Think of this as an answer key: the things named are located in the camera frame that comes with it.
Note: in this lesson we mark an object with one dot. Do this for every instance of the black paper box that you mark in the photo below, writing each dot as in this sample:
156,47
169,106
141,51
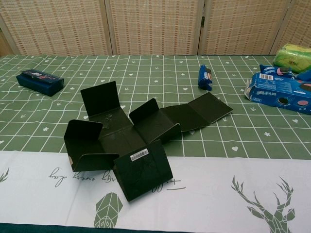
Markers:
116,136

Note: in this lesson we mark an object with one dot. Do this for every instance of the small blue Oreo pack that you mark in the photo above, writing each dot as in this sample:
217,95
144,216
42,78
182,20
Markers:
204,77
269,70
305,76

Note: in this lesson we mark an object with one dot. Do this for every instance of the green yellow snack bag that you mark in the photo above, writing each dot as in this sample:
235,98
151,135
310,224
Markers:
291,55

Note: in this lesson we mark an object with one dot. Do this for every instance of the green checked deer tablecloth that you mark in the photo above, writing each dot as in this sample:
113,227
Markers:
206,208

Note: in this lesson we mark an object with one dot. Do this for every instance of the bamboo folding screen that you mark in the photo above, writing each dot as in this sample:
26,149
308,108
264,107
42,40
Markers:
73,24

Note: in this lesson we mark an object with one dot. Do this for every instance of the dark blue pencil case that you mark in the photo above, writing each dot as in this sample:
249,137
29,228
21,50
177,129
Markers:
39,83

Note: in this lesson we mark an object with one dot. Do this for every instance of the blue Oreo cookie package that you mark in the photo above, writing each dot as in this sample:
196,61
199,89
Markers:
272,92

